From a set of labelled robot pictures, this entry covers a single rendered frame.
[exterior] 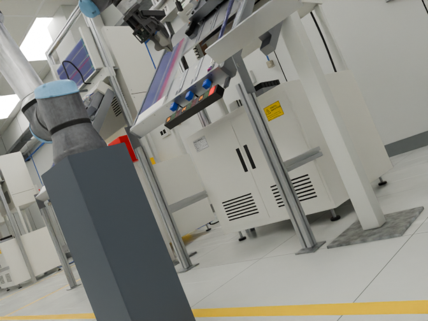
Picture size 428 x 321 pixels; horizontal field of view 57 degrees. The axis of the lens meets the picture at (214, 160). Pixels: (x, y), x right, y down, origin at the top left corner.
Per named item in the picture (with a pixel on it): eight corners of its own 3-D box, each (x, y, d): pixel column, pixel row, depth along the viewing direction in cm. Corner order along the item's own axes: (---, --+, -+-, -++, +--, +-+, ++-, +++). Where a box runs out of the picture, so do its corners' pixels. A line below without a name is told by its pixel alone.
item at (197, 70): (227, 71, 146) (221, 66, 145) (138, 132, 193) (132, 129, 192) (237, 37, 156) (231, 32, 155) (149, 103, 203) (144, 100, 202)
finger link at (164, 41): (166, 57, 155) (149, 38, 152) (173, 49, 159) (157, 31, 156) (171, 53, 153) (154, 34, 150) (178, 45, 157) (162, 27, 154)
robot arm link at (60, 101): (53, 124, 104) (34, 76, 105) (44, 139, 115) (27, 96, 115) (95, 114, 111) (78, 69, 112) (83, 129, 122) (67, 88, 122)
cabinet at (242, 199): (341, 221, 161) (283, 81, 164) (228, 245, 211) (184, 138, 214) (398, 178, 207) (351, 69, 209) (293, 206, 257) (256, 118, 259)
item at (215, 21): (249, 13, 167) (240, 4, 164) (163, 81, 214) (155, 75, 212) (260, -33, 184) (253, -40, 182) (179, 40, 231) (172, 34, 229)
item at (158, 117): (232, 78, 147) (217, 66, 143) (141, 137, 194) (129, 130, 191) (232, 76, 147) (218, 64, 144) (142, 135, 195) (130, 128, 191)
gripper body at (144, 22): (142, 46, 154) (120, 21, 150) (153, 35, 159) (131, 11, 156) (153, 35, 148) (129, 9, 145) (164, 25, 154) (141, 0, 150)
